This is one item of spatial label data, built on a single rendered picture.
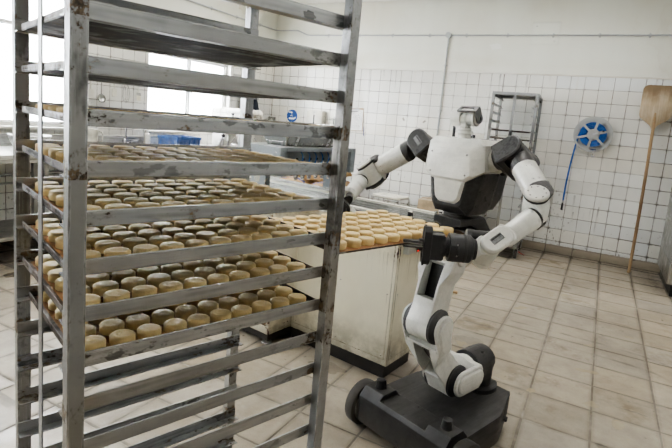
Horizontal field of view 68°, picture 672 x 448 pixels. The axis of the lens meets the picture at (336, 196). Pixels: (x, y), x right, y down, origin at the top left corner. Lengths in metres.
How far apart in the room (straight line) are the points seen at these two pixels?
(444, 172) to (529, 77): 4.63
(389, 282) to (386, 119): 4.58
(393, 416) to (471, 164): 1.07
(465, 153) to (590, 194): 4.60
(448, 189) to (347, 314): 1.13
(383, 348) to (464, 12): 4.97
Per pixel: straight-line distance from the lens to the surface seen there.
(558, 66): 6.54
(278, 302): 1.31
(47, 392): 1.58
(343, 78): 1.25
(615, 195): 6.48
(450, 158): 1.99
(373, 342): 2.80
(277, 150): 2.78
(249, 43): 1.11
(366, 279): 2.72
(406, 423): 2.21
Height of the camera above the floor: 1.35
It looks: 9 degrees down
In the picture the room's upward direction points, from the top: 5 degrees clockwise
